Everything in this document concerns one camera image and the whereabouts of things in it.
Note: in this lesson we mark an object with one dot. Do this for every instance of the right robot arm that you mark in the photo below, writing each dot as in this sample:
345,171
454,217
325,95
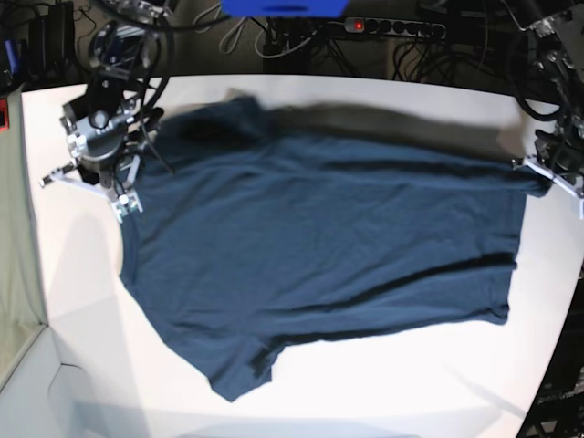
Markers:
130,61

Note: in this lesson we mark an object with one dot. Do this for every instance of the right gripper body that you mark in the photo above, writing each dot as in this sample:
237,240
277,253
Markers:
108,159

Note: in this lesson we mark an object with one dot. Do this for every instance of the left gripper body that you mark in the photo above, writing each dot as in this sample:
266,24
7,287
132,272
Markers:
561,152

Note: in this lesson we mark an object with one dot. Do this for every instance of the green cloth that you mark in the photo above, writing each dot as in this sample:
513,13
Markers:
22,304

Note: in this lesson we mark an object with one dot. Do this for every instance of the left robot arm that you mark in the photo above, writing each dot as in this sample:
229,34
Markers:
555,28

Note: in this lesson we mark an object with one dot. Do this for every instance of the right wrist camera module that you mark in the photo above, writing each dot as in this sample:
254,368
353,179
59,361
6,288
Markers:
111,181

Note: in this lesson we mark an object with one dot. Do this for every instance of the blue plastic box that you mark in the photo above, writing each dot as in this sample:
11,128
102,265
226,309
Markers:
285,8

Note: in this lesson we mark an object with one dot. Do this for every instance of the light grey storage bin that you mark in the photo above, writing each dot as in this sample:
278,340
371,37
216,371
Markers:
44,396

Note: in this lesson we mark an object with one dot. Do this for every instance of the dark blue t-shirt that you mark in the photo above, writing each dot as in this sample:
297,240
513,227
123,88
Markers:
264,237

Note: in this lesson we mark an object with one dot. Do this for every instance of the red box at edge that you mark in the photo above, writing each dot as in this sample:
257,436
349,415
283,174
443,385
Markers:
4,115

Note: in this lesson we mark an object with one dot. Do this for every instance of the black power strip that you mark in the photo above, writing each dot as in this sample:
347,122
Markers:
394,28

